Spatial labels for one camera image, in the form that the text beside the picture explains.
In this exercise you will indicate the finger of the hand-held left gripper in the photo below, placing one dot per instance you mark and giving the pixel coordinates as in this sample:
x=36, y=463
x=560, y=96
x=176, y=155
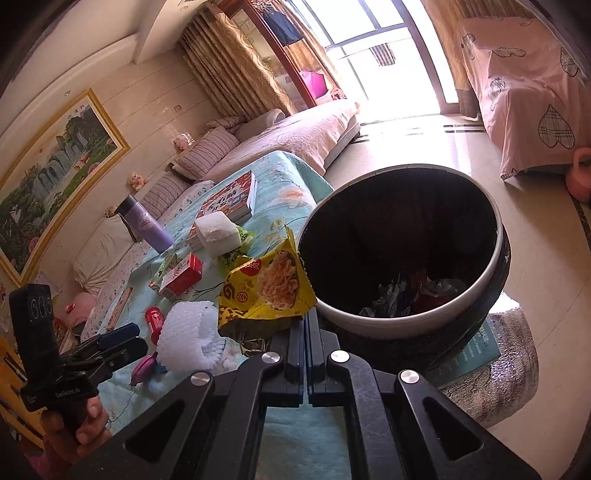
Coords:
x=117, y=333
x=122, y=353

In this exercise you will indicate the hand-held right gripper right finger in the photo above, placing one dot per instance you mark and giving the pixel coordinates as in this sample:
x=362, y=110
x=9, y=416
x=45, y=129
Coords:
x=318, y=369

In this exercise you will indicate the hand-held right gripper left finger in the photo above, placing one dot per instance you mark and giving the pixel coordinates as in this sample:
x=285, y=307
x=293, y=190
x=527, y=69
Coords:
x=295, y=369

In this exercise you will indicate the pink candy wrapper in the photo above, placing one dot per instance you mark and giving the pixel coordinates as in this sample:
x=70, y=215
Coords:
x=144, y=369

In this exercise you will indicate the small red can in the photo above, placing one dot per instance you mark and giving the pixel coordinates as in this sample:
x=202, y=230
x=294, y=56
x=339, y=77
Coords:
x=154, y=323

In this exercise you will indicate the white foam net sleeve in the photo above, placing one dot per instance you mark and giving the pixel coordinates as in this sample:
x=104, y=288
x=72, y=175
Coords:
x=189, y=337

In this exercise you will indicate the yellow noodle packet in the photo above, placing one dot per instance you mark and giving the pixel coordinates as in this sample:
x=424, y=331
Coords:
x=258, y=300

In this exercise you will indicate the red green carton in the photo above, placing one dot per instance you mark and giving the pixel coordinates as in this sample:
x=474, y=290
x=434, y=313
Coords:
x=182, y=279

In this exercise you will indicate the white foam block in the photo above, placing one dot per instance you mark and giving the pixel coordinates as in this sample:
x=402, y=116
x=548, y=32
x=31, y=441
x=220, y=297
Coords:
x=217, y=233

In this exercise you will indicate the black round bin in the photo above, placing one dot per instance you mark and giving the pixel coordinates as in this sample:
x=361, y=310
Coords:
x=392, y=221

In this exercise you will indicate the person's left hand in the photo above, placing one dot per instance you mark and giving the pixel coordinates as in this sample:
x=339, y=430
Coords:
x=92, y=424

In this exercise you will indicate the wooden strip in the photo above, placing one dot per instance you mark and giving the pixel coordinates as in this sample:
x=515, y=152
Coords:
x=119, y=308

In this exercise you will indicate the pink plush pig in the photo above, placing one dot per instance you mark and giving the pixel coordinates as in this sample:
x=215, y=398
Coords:
x=76, y=307

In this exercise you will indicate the white cushion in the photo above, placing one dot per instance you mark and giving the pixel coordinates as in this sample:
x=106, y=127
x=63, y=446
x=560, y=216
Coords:
x=104, y=254

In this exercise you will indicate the purple thermos bottle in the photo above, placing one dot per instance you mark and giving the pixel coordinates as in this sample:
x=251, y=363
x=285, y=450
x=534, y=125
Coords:
x=147, y=226

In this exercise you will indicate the crumpled plastic wrapper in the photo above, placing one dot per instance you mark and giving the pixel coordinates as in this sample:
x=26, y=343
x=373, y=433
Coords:
x=415, y=295

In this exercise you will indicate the small plush toy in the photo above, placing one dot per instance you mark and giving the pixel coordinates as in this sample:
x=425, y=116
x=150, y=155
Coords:
x=111, y=211

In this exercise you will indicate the green spouted pouch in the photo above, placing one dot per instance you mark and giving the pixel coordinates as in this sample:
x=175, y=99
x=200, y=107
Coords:
x=238, y=256

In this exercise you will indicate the beige teddy bear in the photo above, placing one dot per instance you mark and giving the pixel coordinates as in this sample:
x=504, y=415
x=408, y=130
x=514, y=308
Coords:
x=137, y=181

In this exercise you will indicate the teal book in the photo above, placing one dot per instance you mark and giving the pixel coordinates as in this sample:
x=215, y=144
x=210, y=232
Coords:
x=480, y=350

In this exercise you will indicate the framed landscape painting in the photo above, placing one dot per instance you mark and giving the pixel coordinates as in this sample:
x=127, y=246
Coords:
x=51, y=175

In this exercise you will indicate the red cover book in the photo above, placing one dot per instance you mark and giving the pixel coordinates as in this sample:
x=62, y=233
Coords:
x=228, y=196

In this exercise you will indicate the large striped pillow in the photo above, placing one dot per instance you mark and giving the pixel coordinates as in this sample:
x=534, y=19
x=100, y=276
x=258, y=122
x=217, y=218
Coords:
x=207, y=152

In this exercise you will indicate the pink plush toy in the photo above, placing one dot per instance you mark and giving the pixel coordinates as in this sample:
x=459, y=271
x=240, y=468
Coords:
x=182, y=141

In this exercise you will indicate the pink covered sofa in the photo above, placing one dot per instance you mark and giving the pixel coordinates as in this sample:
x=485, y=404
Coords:
x=295, y=134

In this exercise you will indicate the small striped pillow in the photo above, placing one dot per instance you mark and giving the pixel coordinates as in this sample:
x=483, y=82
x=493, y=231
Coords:
x=226, y=122

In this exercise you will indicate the magenta bag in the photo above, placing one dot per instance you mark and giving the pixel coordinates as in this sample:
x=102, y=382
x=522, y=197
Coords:
x=314, y=84

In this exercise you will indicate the beige patterned curtain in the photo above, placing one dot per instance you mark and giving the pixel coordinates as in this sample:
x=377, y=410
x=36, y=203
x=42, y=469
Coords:
x=468, y=104
x=231, y=64

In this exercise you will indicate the checked hanging towel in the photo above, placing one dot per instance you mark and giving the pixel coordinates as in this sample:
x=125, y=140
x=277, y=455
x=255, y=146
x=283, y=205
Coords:
x=383, y=54

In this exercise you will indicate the pink kettlebell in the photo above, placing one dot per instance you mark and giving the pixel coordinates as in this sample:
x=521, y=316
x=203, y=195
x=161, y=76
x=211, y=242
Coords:
x=581, y=182

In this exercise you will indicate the pink heart print cover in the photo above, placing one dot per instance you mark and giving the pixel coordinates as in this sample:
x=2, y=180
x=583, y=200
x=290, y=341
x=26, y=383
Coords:
x=521, y=101

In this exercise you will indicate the blue hanging garment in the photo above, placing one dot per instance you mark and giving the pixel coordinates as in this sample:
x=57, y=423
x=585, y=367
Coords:
x=284, y=27

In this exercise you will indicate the red wooden door frame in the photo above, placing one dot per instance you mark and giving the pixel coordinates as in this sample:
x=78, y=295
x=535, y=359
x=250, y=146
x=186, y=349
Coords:
x=295, y=60

